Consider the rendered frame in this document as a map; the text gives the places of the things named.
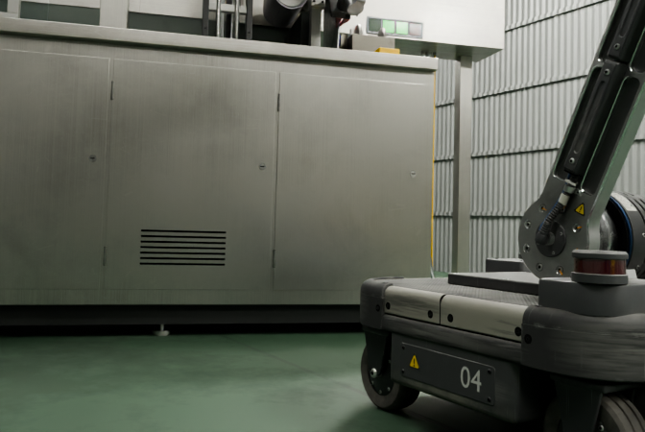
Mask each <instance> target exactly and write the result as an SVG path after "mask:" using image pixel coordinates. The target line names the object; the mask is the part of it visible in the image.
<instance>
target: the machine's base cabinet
mask: <svg viewBox="0 0 645 432"><path fill-rule="evenodd" d="M434 74H435V73H434V72H427V71H416V70H405V69H394V68H384V67H372V66H362V65H351V64H339V63H329V62H318V61H308V60H286V59H276V58H265V57H254V56H243V55H232V54H221V53H210V52H200V51H189V50H178V49H167V48H156V47H145V46H134V45H124V44H113V43H102V42H91V41H80V40H70V39H58V38H48V37H37V36H16V35H5V34H0V325H83V324H159V328H155V329H153V330H152V334H153V335H155V336H167V335H171V334H172V330H171V329H170V328H165V325H166V324H303V323H360V290H361V286H362V283H363V282H364V281H365V280H367V279H370V278H374V277H388V276H404V278H430V277H431V227H432V176H433V125H434Z"/></svg>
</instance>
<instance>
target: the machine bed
mask: <svg viewBox="0 0 645 432"><path fill-rule="evenodd" d="M0 34H5V35H16V36H37V37H48V38H58V39H70V40H80V41H91V42H102V43H113V44H124V45H134V46H145V47H156V48H167V49H178V50H189V51H200V52H210V53H221V54H232V55H243V56H254V57H265V58H276V59H286V60H308V61H318V62H329V63H339V64H351V65H362V66H372V67H384V68H394V69H405V70H416V71H427V72H435V71H437V70H438V67H439V59H438V58H429V57H419V56H408V55H399V54H388V53H378V52H368V51H357V50H347V49H337V48H327V47H317V46H306V45H296V44H286V43H276V42H266V41H255V40H245V39H235V38H225V37H215V36H195V35H185V34H175V33H164V32H154V31H144V30H134V29H124V28H113V27H103V26H93V25H83V24H73V23H62V22H52V21H42V20H32V19H22V18H11V17H1V16H0Z"/></svg>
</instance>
